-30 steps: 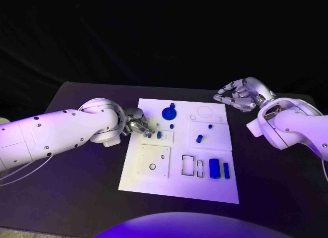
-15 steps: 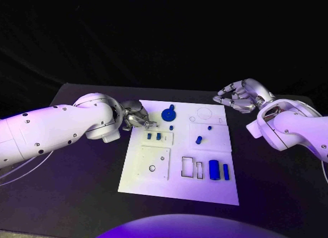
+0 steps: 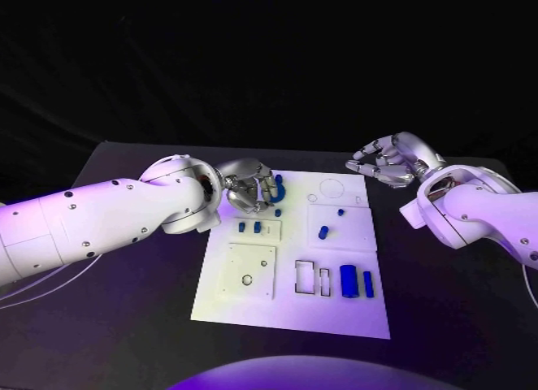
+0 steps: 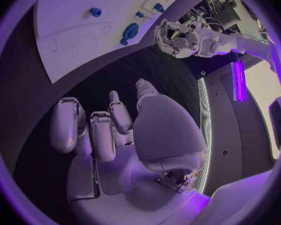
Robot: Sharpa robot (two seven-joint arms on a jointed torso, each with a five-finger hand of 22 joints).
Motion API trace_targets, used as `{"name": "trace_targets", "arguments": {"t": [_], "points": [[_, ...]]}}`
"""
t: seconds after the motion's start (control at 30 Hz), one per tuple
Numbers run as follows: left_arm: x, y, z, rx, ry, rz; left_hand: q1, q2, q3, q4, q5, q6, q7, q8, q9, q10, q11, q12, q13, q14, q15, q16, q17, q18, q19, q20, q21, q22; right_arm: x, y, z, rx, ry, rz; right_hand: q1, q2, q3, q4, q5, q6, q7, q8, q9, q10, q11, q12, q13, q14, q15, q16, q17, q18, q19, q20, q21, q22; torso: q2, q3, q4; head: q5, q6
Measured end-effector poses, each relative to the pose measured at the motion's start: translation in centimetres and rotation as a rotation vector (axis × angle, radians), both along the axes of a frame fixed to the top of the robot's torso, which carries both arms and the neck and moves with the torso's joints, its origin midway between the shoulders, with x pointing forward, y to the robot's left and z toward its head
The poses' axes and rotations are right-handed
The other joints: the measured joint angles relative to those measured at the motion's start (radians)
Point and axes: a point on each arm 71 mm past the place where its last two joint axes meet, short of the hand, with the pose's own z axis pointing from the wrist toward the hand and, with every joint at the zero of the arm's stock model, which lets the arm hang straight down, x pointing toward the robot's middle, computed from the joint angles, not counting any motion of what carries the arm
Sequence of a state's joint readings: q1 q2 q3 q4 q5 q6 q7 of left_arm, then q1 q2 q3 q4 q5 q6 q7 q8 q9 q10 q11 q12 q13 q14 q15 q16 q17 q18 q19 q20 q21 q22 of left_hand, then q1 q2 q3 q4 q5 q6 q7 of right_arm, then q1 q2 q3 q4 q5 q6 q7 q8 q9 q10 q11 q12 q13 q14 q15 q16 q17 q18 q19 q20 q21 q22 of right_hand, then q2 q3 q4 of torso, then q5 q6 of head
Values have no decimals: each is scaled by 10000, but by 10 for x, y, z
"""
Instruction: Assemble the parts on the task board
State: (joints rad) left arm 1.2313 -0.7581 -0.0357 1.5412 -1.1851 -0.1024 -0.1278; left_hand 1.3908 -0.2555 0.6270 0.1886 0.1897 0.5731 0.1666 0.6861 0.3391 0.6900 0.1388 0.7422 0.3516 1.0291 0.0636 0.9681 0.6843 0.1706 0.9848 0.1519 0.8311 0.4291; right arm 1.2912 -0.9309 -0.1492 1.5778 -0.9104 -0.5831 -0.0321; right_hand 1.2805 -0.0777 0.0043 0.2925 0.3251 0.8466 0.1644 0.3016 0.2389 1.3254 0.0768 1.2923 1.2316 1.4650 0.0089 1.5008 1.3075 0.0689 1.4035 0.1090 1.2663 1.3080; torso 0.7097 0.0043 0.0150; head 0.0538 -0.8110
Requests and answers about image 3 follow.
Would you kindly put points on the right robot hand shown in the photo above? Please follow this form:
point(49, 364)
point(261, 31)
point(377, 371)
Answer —
point(408, 152)

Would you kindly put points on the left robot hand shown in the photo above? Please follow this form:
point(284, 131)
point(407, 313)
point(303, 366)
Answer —
point(244, 170)

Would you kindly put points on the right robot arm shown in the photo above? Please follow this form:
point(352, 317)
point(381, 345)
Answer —
point(470, 207)

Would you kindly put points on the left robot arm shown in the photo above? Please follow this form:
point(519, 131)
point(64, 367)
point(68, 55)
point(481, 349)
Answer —
point(97, 219)

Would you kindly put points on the white task board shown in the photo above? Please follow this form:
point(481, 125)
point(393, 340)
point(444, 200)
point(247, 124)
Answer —
point(251, 313)

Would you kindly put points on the small blue plug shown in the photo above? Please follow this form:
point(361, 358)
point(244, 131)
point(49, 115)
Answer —
point(241, 227)

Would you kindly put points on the large blue plug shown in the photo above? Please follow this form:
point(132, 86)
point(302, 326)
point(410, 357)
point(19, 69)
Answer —
point(257, 227)

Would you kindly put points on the blue oblong peg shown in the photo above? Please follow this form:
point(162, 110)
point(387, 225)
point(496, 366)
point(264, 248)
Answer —
point(323, 233)

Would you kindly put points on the thick blue cylinder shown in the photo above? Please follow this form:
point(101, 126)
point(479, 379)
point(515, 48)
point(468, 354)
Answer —
point(349, 281)

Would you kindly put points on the thin blue cylinder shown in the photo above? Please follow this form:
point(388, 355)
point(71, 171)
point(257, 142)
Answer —
point(368, 284)

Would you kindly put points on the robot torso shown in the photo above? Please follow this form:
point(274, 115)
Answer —
point(312, 374)

